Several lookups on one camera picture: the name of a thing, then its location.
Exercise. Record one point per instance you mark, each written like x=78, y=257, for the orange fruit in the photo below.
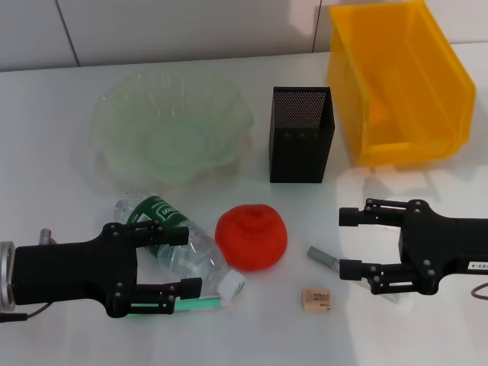
x=251, y=238

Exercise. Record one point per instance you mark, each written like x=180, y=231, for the clear green glass fruit plate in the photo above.
x=167, y=126

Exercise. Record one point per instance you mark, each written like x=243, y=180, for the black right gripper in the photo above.
x=438, y=244

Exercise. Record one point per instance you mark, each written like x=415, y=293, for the small beige eraser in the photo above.
x=316, y=301

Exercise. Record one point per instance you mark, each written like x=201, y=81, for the grey pen clear cap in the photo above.
x=322, y=257

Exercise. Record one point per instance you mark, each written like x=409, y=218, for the black mesh pen holder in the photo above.
x=301, y=156

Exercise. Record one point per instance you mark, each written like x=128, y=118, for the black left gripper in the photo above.
x=76, y=270

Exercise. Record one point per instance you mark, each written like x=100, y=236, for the clear water bottle green label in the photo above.
x=194, y=255

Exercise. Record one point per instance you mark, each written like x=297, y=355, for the green pen white cap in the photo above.
x=202, y=304

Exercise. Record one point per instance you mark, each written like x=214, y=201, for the yellow plastic bin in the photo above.
x=400, y=68

